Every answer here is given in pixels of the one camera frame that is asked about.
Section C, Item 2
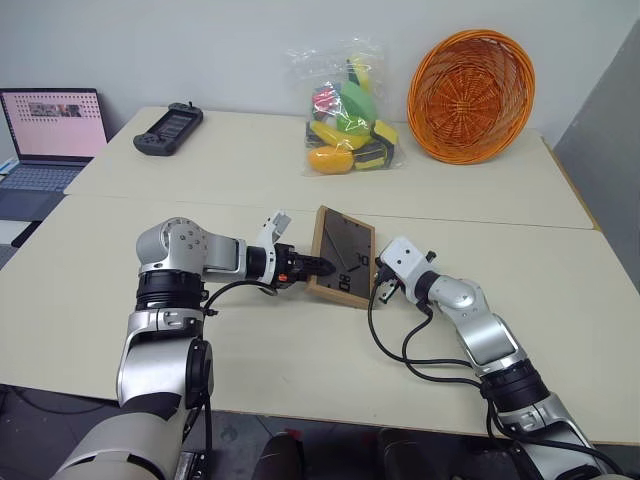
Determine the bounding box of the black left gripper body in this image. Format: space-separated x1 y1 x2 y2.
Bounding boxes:
272 243 308 293

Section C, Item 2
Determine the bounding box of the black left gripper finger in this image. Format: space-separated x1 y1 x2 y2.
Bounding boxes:
301 254 335 277

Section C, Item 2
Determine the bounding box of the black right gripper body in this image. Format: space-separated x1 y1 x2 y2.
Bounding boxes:
373 257 404 301

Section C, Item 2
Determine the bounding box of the wooden framed square clock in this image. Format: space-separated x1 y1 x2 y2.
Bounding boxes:
304 204 377 311

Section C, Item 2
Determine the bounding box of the orange-yellow toy fruit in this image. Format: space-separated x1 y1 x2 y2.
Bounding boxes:
306 145 357 176

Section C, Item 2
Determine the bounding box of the yellow toy banana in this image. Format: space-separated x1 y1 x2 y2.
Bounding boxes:
308 119 372 151

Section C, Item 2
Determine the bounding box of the yellow and black toy slice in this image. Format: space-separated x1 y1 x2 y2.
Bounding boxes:
368 119 402 154

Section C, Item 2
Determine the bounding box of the clear plastic bag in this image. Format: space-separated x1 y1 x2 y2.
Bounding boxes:
286 33 410 179

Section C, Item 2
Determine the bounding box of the red and pink toy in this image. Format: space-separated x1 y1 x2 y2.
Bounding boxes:
311 84 344 119

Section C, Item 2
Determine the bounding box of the green toy fruit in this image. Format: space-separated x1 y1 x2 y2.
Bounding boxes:
337 81 380 134

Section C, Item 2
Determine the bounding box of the black handheld game controller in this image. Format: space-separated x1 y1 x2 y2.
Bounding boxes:
132 102 205 157

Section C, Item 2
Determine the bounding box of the dark rounded shape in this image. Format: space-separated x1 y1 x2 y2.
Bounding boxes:
253 432 307 480

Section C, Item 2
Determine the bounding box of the orange wicker basket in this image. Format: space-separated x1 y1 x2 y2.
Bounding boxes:
406 28 537 165

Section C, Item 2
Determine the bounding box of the grey partition panel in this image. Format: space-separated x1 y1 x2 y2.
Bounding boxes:
549 19 640 296

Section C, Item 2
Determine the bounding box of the open grey laptop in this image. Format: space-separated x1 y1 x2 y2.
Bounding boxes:
0 88 109 222

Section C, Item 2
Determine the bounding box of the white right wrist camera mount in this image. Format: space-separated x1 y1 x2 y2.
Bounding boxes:
377 237 435 304

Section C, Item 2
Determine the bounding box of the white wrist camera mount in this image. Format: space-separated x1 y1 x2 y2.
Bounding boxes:
377 237 435 304
249 209 294 297

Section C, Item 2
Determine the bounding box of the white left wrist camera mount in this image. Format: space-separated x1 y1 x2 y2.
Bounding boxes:
249 209 294 297

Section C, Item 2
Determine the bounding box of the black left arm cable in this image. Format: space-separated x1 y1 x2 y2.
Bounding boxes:
199 278 277 469

